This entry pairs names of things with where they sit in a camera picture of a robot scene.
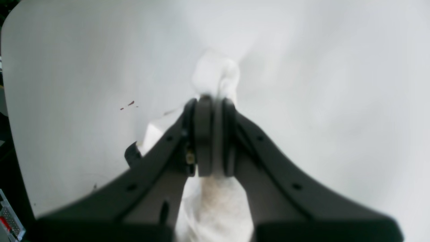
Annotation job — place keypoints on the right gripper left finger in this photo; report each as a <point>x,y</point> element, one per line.
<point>142,204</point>

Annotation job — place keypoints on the white printed T-shirt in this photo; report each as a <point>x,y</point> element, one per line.
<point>214,208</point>

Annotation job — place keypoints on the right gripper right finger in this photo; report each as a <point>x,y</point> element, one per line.
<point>286,204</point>

